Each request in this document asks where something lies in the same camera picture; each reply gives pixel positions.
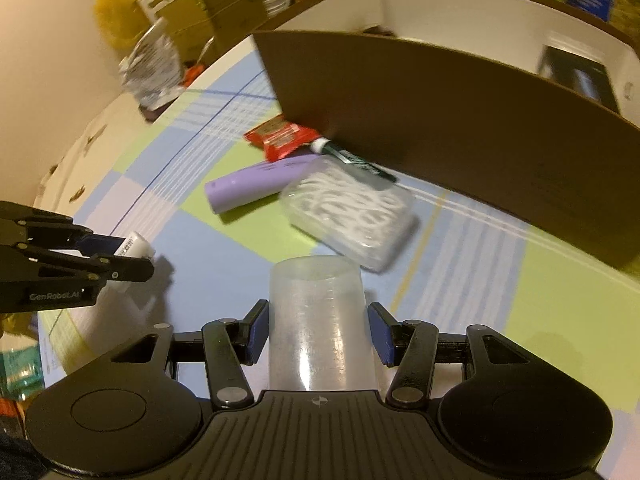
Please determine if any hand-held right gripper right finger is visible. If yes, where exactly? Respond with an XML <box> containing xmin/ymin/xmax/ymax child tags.
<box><xmin>366</xmin><ymin>302</ymin><xmax>531</xmax><ymax>408</ymax></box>

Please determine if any checked cloth covered desktop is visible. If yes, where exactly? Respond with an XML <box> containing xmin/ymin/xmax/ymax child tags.
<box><xmin>37</xmin><ymin>35</ymin><xmax>640</xmax><ymax>471</ymax></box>

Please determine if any green lip balm tube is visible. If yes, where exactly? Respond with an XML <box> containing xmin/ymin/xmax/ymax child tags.
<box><xmin>310</xmin><ymin>137</ymin><xmax>398</xmax><ymax>183</ymax></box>

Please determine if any clear plastic cup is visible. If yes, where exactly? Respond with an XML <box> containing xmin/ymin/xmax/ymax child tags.
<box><xmin>269</xmin><ymin>256</ymin><xmax>381</xmax><ymax>392</ymax></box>

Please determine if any purple tube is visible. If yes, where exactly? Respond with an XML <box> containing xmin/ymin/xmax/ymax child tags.
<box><xmin>204</xmin><ymin>154</ymin><xmax>321</xmax><ymax>215</ymax></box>

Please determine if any black product box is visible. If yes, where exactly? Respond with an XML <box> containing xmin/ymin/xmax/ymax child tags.
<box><xmin>537</xmin><ymin>45</ymin><xmax>623</xmax><ymax>116</ymax></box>

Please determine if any brown cardboard box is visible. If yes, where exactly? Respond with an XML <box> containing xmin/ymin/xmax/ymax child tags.
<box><xmin>252</xmin><ymin>0</ymin><xmax>640</xmax><ymax>273</ymax></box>

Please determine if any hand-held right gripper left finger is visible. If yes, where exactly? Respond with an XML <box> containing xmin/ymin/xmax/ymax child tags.
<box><xmin>110</xmin><ymin>299</ymin><xmax>271</xmax><ymax>411</ymax></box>

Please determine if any olive carton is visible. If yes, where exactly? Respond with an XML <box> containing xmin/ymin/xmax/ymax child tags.
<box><xmin>200</xmin><ymin>0</ymin><xmax>266</xmax><ymax>41</ymax></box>

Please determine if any small white bottle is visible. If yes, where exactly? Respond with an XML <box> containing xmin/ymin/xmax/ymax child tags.
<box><xmin>114</xmin><ymin>230</ymin><xmax>158</xmax><ymax>261</ymax></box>

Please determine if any clear floss pick box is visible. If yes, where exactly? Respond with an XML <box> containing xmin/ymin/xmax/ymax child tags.
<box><xmin>279</xmin><ymin>156</ymin><xmax>418</xmax><ymax>273</ymax></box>

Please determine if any red candy packet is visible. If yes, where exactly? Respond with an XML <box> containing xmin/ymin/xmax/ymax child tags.
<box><xmin>243</xmin><ymin>115</ymin><xmax>321</xmax><ymax>163</ymax></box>

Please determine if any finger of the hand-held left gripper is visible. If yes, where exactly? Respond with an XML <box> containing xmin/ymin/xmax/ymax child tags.
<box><xmin>0</xmin><ymin>201</ymin><xmax>126</xmax><ymax>256</ymax></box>
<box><xmin>0</xmin><ymin>246</ymin><xmax>156</xmax><ymax>291</ymax></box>

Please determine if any brown carton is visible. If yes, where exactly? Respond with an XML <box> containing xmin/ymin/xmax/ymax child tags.
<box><xmin>167</xmin><ymin>0</ymin><xmax>216</xmax><ymax>56</ymax></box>

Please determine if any yellow plastic bag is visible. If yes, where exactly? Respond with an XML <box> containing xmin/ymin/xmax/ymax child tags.
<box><xmin>95</xmin><ymin>0</ymin><xmax>151</xmax><ymax>51</ymax></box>

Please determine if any teal packet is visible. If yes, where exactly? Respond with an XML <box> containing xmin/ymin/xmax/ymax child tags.
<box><xmin>0</xmin><ymin>347</ymin><xmax>43</xmax><ymax>396</ymax></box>

